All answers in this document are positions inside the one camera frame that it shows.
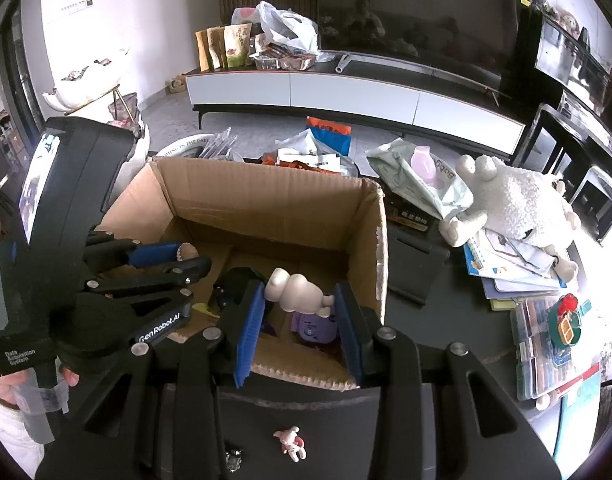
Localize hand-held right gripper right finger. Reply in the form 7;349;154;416
334;280;561;480

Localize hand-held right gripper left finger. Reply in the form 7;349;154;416
33;280;267;480

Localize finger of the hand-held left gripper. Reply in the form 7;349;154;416
83;256;213;306
83;231;185;274

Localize white bear figurine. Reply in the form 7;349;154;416
264;267;335;318

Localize brown cardboard box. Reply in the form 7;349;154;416
93;156;389;392

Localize person's left forearm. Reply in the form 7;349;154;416
0;392;47;466

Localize dark desktop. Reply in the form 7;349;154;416
33;150;612;480

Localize person's left hand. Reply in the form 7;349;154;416
0;362;82;411

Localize purple round toy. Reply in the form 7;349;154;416
290;307;339;346

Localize black round cap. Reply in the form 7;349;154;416
213;266;267;311

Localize black folding stand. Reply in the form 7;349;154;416
387;222;451;307

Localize small pink rabbit toy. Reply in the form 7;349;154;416
273;426;307;462

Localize white round bowl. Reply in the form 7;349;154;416
156;132;211;158

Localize small dark glass jar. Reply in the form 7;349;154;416
225;442;244;473

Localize clear plastic packets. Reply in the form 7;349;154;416
198;127;239;161

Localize black labelled box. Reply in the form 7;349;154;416
386;195;439;233

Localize pile of snack packets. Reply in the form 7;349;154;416
108;92;139;128

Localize stack of books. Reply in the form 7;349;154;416
463;230;579;311

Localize white leaf dish on stand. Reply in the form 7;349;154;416
42;45;137;117

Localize pile of paper packets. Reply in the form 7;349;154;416
261;129;359;177

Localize green wet wipes pack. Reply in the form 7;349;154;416
366;137;474;221

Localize clear plastic colour case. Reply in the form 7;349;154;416
510;292;604;401

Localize blue orange bag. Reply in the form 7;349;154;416
306;116;353;156

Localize orange snack pouch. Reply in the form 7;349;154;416
195;29;210;72

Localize red green toy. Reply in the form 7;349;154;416
546;294;592;348

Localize brown snack pouch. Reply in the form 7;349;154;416
207;26;225;70

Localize white plush dinosaur toy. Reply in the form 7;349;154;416
440;154;581;288

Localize green snack pouch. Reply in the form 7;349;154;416
223;24;254;68

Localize blue red booklet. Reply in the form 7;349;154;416
556;360;604;456

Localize foil food tray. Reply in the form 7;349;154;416
281;52;317;71

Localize white tv cabinet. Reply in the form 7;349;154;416
185;50;526;161

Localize white plastic bag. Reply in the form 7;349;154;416
256;1;319;53

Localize black glass cabinet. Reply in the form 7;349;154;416
510;7;612;246

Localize black television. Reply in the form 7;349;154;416
316;0;524;106

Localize small plush doll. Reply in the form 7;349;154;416
558;10;581;36

